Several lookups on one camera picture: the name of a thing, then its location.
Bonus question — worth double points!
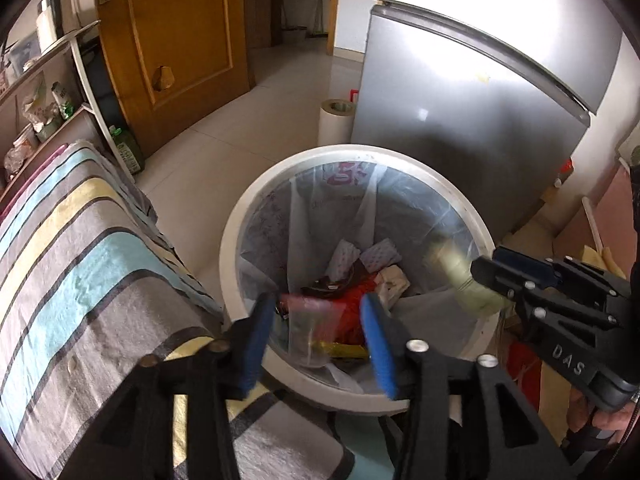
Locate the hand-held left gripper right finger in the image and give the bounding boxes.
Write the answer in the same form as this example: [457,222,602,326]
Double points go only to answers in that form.
[360,291,576,480]

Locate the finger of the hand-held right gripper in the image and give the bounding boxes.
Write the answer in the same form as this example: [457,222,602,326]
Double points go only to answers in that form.
[470,255,621,331]
[492,245,631,301]

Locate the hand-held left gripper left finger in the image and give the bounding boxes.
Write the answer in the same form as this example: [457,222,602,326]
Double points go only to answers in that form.
[57,291,278,480]

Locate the white round trash bin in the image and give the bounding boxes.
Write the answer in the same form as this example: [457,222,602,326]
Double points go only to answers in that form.
[219,144,501,416]

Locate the clear bin liner bag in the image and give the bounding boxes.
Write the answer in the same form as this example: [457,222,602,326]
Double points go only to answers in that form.
[237,160,476,396]

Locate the person's right hand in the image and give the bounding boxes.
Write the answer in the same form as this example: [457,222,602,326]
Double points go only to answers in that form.
[567,387,631,443]

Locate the cardboard sheet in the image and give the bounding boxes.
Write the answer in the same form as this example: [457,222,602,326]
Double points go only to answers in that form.
[510,160,636,281]

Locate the grey refrigerator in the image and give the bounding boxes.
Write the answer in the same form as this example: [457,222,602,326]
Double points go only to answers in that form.
[350,0,623,261]

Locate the white paper roll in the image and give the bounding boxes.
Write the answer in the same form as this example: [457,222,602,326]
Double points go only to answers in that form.
[318,99,357,146]

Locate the green oil bottle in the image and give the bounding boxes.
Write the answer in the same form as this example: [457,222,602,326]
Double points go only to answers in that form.
[107,126,146,177]

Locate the wooden door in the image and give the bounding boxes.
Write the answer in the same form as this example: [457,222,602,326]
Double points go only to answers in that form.
[95,0,251,158]

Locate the green bowl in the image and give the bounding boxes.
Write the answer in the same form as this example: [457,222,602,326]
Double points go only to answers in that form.
[32,120,63,142]

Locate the clear plastic bag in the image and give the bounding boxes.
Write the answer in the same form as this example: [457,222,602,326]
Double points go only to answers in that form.
[4,142,33,181]

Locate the green white bottle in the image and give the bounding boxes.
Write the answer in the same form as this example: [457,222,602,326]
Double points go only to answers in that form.
[51,82,76,120]

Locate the white plastic bag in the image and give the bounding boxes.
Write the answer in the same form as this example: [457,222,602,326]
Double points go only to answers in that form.
[20,77,61,131]

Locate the tall metal shelf rack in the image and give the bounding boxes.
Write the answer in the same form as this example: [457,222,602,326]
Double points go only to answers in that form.
[0,20,136,196]

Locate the clear plastic storage box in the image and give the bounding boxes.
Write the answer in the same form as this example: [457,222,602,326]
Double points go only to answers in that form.
[5,32,43,78]

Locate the white electric kettle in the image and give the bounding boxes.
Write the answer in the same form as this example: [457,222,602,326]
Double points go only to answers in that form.
[35,0,81,53]

